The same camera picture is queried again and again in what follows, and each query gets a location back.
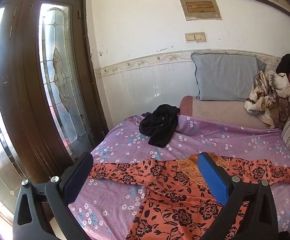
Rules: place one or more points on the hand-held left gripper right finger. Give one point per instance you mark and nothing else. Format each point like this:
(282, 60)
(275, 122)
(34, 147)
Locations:
(213, 180)

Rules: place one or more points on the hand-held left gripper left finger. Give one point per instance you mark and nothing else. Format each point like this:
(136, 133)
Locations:
(77, 177)

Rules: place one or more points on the orange black floral garment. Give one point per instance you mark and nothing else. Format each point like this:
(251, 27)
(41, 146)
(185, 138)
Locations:
(172, 192)

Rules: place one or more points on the purple floral bedsheet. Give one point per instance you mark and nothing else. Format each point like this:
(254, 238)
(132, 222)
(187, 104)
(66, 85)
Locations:
(210, 135)

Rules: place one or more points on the beige floral crumpled blanket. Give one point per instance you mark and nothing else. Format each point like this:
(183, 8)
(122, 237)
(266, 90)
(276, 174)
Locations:
(264, 97)

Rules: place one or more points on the grey pillow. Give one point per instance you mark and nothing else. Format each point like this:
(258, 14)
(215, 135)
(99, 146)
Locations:
(225, 77)

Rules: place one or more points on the black cloth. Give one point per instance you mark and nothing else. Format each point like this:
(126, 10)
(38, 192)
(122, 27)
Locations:
(288, 63)

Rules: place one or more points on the beige wall switch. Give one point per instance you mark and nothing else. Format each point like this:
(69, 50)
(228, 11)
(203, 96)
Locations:
(190, 37)
(200, 37)

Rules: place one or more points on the grey wall panel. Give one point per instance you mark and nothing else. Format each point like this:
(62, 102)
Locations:
(200, 7)

